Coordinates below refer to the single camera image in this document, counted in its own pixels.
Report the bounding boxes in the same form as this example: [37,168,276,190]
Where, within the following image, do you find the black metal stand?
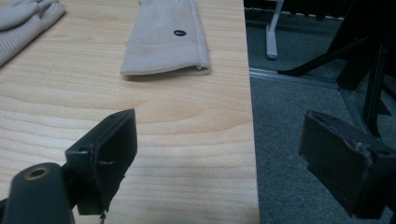
[277,0,396,138]

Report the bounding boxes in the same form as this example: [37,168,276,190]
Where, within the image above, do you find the white metal desk frame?
[265,0,285,61]

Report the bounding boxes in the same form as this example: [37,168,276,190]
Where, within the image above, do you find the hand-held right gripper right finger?
[298,109,396,220]

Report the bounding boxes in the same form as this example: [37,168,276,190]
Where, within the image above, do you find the cardboard tube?
[120,0,212,77]

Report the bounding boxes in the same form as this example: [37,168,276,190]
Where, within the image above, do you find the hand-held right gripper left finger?
[64,107,138,217]

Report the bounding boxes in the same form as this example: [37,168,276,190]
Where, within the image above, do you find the metal floor rail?
[338,88,371,135]
[248,67,340,91]

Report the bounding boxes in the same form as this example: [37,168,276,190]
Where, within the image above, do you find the beige ribbed knit glove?
[0,0,67,68]

